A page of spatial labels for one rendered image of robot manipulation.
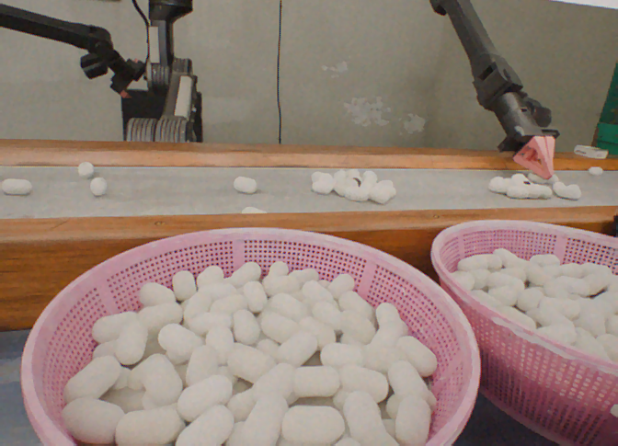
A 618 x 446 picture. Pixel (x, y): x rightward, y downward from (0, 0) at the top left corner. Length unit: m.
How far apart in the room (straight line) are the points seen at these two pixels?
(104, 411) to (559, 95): 2.37
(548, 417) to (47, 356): 0.33
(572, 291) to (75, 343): 0.42
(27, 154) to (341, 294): 0.59
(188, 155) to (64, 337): 0.51
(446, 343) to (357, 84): 2.64
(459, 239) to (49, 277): 0.40
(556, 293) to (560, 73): 2.08
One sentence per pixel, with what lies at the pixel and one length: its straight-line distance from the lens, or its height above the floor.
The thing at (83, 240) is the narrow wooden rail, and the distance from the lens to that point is 0.41.
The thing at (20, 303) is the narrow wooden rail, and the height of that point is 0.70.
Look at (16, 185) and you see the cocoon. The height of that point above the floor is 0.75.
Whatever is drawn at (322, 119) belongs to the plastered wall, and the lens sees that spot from 2.79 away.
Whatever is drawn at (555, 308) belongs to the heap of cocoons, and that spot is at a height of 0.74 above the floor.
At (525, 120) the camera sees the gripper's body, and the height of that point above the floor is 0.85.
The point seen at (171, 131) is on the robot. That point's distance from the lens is 0.91.
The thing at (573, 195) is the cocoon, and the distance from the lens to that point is 0.81.
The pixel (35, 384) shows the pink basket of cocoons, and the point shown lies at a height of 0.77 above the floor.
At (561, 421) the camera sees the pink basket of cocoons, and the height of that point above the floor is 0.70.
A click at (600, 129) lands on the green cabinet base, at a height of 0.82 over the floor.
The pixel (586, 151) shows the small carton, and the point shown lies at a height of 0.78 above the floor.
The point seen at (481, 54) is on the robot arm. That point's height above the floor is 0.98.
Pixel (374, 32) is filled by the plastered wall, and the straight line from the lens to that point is 2.92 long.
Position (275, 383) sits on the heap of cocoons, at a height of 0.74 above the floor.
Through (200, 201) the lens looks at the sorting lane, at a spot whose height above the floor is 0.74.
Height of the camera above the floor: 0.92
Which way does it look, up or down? 19 degrees down
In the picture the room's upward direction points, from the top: 4 degrees clockwise
